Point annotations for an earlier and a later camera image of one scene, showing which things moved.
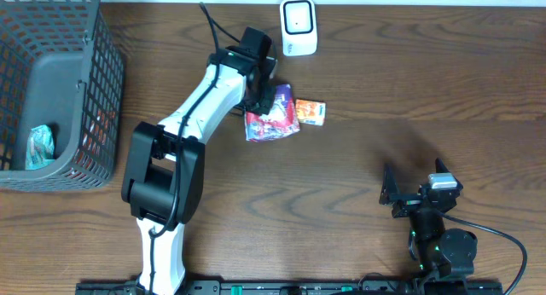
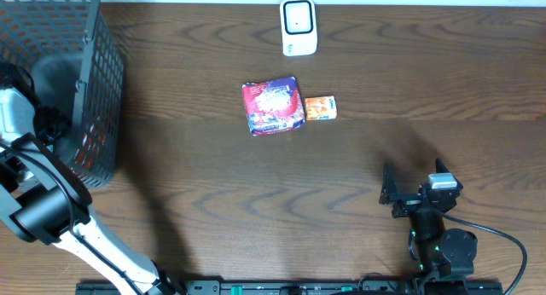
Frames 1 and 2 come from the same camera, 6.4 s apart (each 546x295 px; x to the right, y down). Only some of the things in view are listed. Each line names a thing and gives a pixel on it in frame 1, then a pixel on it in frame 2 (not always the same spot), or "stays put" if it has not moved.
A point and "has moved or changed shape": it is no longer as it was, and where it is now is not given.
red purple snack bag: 281,122 has moved or changed shape
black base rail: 294,287 stays put
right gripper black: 407,203 stays put
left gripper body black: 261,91 to 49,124
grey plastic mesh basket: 61,66 stays put
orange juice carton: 310,112 has moved or changed shape
